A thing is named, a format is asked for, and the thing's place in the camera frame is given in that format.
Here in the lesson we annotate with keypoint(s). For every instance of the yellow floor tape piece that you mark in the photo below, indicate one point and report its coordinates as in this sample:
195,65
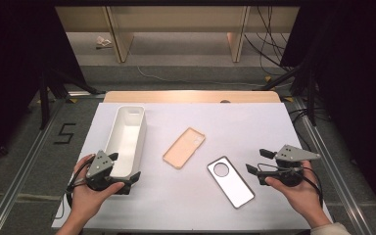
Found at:
73,100
289,99
267,78

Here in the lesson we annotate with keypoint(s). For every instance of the black curtain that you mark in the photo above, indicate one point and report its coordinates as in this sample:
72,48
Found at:
355,65
13,49

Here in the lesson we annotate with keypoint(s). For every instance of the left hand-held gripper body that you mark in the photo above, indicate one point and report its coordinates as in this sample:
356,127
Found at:
99,164

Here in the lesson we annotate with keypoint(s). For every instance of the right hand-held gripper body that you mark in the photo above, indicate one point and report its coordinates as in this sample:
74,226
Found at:
290,153

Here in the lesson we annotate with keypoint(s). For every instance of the black tripod stand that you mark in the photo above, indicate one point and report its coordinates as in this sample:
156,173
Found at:
44,98
311,98

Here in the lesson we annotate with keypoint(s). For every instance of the aluminium floor rail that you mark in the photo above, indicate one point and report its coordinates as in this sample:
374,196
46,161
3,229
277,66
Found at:
337,182
10,192

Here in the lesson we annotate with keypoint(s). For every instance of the white plastic storage box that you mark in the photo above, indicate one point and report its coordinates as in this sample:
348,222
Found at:
127,140

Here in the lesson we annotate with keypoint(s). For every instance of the beige wooden shelf unit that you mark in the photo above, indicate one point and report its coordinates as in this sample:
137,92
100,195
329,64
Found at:
176,19

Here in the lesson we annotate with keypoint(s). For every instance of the crumpled white paper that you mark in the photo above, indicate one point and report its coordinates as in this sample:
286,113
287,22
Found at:
103,42

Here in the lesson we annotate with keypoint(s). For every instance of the dark round table grommet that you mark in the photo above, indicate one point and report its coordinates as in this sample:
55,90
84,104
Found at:
225,101

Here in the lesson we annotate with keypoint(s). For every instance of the person's left hand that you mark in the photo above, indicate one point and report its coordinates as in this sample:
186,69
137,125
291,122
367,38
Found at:
84,199

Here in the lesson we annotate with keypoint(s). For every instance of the white table cover sheet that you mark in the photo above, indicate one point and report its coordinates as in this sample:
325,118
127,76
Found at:
258,124

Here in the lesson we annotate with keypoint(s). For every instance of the peach phone case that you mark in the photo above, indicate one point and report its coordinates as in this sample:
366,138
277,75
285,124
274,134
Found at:
184,148

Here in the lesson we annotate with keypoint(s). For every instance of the person's right hand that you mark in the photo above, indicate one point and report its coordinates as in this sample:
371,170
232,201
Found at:
303,196

